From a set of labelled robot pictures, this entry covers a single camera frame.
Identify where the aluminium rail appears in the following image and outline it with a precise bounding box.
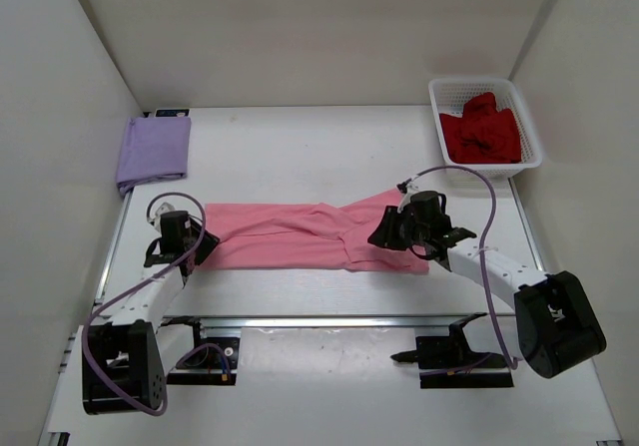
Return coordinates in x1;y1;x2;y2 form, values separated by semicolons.
160;313;471;329

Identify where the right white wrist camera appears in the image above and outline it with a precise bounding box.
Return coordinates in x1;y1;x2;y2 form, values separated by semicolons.
397;180;419;213

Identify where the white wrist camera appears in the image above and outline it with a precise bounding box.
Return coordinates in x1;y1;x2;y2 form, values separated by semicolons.
147;202;175;230
397;180;419;213

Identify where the purple t shirt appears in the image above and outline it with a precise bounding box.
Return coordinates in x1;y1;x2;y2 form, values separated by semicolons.
116;117;192;197

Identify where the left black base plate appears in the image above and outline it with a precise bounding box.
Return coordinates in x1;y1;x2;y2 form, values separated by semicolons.
167;336;241;386

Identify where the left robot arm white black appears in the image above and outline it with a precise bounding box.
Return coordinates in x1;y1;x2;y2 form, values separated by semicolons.
82;211;219;416

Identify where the white plastic basket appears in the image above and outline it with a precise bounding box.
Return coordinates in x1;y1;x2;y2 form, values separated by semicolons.
428;77;543;179

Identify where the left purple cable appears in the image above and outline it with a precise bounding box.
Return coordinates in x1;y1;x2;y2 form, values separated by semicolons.
79;191;234;417

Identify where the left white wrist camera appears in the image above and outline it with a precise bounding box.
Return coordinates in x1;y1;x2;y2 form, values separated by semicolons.
147;202;175;230

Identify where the pink t shirt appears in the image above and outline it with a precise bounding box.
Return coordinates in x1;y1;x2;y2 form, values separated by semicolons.
203;190;428;274

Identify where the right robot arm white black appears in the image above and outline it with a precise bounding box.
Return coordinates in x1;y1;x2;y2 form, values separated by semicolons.
368;191;607;378

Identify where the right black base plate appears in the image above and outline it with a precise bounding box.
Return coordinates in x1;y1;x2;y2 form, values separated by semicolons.
415;336;514;390

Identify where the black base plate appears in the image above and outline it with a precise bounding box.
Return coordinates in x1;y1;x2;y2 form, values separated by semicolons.
415;336;514;390
167;336;241;386

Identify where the red t shirt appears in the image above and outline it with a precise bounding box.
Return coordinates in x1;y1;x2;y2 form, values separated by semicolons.
439;92;522;165

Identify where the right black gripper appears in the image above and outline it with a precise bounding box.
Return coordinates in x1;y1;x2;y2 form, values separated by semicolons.
369;206;430;251

